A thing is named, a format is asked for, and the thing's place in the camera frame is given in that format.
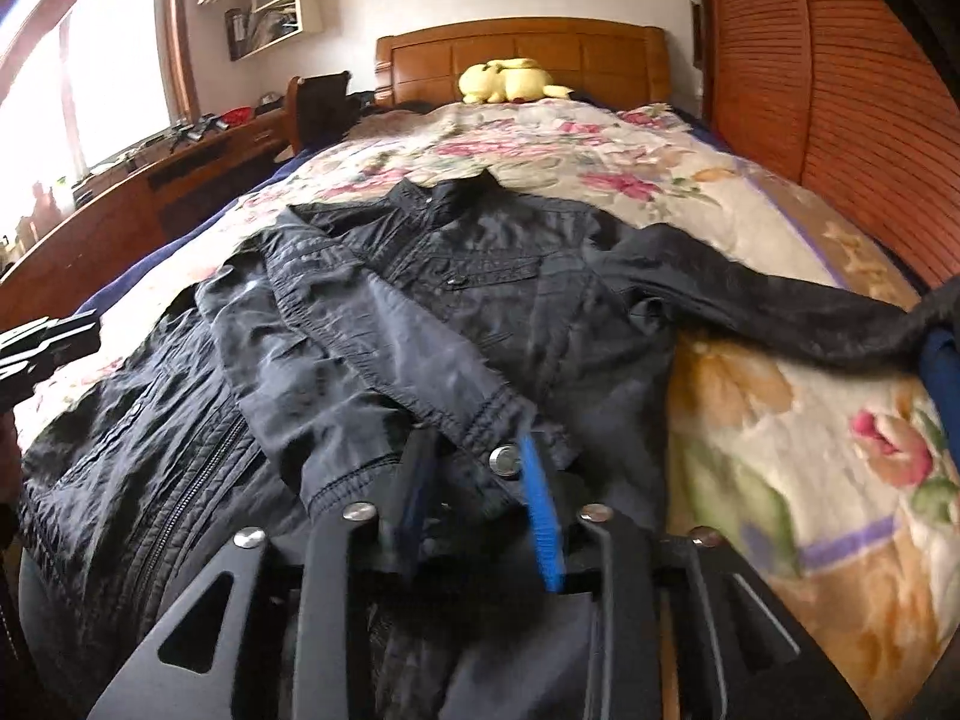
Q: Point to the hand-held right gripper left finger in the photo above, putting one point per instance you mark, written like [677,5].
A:
[409,499]

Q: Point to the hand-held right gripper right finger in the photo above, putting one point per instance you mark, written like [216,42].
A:
[541,517]

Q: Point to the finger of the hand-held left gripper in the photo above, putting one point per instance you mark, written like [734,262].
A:
[52,345]

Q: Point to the black jacket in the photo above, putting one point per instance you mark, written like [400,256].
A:
[450,300]

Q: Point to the dark blue bed sheet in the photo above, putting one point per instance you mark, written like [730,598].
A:
[135,270]

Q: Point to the wooden desk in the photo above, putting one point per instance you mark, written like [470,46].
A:
[112,217]

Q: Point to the floral blanket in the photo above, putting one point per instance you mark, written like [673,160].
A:
[750,420]

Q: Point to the dark desk clutter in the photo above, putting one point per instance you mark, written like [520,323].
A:
[191,131]

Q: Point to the window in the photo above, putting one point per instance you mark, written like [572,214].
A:
[112,75]

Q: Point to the red item on desk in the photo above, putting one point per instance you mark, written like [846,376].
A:
[238,116]

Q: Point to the dark wooden chair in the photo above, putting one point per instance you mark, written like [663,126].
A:
[319,109]

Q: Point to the dark blue cloth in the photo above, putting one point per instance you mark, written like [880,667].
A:
[943,375]

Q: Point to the yellow plush toy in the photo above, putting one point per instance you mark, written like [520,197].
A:
[506,81]

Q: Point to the wooden headboard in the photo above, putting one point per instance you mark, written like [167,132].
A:
[525,52]

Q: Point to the wooden louvered wardrobe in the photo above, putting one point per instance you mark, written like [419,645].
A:
[840,90]

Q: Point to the white wall shelf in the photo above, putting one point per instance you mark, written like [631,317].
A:
[285,7]

